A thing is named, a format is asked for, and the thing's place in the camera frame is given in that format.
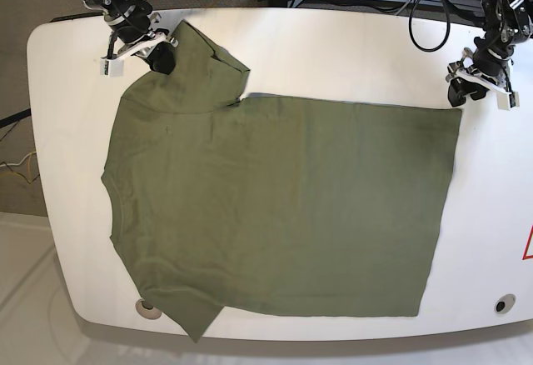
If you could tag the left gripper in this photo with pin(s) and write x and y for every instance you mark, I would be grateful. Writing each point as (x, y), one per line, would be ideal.
(479, 67)

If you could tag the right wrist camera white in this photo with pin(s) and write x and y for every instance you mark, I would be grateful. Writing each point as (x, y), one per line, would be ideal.
(111, 67)

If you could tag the left table grommet hole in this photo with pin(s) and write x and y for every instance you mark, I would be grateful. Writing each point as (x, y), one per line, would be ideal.
(146, 310)

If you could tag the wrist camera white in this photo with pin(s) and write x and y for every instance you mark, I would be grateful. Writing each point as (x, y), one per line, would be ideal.
(508, 100)
(111, 67)

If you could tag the right table grommet hole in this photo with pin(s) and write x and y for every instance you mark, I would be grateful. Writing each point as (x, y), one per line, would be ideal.
(505, 304)

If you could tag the olive green T-shirt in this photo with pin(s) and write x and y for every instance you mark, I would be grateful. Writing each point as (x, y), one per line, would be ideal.
(278, 205)

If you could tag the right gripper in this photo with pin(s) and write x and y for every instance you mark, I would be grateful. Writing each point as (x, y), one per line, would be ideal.
(135, 30)

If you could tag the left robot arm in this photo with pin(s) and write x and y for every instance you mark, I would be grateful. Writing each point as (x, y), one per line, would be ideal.
(507, 24)

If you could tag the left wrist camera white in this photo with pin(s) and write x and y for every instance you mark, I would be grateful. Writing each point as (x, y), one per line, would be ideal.
(508, 100)

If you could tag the table grommet hole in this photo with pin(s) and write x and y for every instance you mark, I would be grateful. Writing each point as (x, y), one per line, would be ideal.
(146, 310)
(505, 304)

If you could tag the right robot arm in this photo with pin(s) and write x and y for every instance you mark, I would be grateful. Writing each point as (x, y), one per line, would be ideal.
(123, 7)

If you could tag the red triangle warning sticker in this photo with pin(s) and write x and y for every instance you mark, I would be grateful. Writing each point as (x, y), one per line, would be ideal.
(528, 253)

